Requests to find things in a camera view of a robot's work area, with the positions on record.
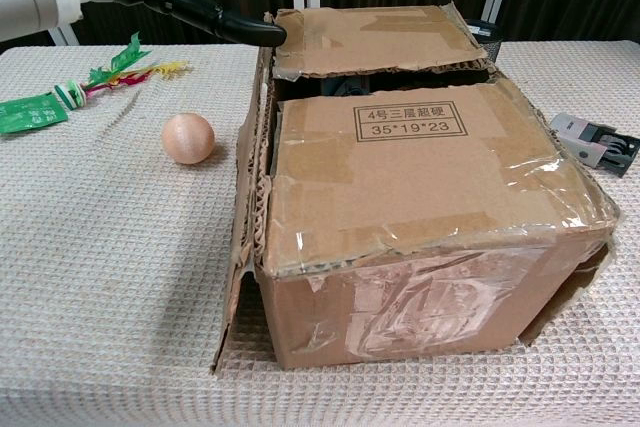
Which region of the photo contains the black mesh pen holder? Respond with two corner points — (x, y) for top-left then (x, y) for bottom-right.
(462, 18), (504, 66)

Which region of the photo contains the peach wooden ball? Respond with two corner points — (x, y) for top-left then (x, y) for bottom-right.
(161, 111), (217, 166)

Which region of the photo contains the beige waffle tablecloth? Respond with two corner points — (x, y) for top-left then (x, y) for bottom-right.
(0, 39), (640, 427)

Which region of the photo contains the colourful feather shuttlecock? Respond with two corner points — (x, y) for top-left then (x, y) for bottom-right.
(52, 31), (194, 111)

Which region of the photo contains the cardboard box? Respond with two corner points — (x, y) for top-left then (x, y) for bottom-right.
(209, 2), (624, 376)

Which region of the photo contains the grey black date stamp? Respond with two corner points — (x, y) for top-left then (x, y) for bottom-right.
(549, 113), (640, 179)

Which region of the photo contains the green printed packet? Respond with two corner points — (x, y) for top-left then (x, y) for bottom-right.
(0, 91), (69, 136)

